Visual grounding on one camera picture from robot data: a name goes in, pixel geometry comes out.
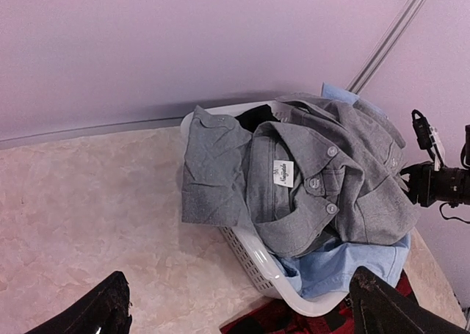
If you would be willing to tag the black garment in basket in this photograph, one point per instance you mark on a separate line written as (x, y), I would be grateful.
(252, 118)

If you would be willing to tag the light blue shirt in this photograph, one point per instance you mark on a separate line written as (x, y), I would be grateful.
(349, 268)

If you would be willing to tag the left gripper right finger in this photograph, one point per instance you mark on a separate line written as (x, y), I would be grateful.
(379, 308)

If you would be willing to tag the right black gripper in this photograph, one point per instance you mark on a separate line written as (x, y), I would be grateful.
(425, 186)

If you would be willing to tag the right aluminium frame post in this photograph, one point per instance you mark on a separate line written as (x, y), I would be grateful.
(385, 45)

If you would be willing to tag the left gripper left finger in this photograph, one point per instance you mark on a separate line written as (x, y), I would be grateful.
(104, 309)

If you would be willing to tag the white plastic laundry basket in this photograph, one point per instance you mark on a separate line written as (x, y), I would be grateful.
(247, 247)

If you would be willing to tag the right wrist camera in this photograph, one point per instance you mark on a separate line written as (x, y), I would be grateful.
(428, 139)

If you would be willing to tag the red black plaid shirt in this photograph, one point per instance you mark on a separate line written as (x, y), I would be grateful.
(277, 317)

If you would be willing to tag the grey long sleeve shirt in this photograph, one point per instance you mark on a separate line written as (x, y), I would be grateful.
(233, 169)

